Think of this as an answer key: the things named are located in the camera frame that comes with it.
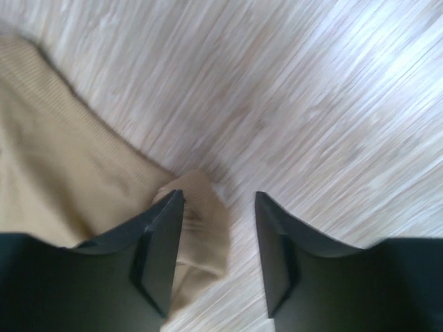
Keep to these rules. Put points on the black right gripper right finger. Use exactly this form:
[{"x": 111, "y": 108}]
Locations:
[{"x": 313, "y": 282}]

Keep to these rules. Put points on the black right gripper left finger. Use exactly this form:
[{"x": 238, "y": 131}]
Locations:
[{"x": 120, "y": 280}]

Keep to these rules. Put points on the tan ribbed tank top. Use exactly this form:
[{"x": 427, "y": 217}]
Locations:
[{"x": 66, "y": 176}]

